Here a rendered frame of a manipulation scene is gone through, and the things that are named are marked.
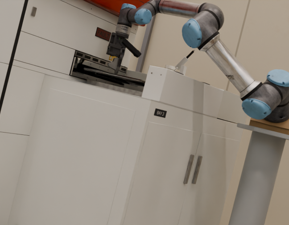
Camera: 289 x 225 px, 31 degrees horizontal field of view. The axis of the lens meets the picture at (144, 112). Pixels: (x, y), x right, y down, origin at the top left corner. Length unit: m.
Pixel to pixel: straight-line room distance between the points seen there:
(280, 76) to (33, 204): 1.25
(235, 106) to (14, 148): 1.15
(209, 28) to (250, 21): 2.14
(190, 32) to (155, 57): 2.29
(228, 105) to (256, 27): 1.78
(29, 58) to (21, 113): 0.26
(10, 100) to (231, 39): 2.45
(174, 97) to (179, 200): 0.53
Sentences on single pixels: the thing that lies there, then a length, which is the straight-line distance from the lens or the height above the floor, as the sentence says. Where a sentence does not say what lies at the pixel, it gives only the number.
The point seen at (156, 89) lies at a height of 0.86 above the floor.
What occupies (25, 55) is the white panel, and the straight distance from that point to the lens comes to 2.40.
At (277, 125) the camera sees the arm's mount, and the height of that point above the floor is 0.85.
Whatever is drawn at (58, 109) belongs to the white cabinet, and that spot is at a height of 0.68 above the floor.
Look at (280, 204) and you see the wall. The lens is 4.27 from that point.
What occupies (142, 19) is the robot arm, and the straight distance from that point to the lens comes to 2.54.
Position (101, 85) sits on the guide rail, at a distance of 2.61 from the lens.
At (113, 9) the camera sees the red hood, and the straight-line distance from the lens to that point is 2.72.
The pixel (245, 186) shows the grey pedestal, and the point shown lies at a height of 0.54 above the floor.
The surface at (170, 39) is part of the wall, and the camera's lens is 4.54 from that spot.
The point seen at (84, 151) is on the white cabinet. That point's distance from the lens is 2.27.
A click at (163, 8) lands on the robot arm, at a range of 2.58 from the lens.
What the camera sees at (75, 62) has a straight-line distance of 2.61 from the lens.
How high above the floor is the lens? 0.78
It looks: 1 degrees down
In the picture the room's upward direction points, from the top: 14 degrees clockwise
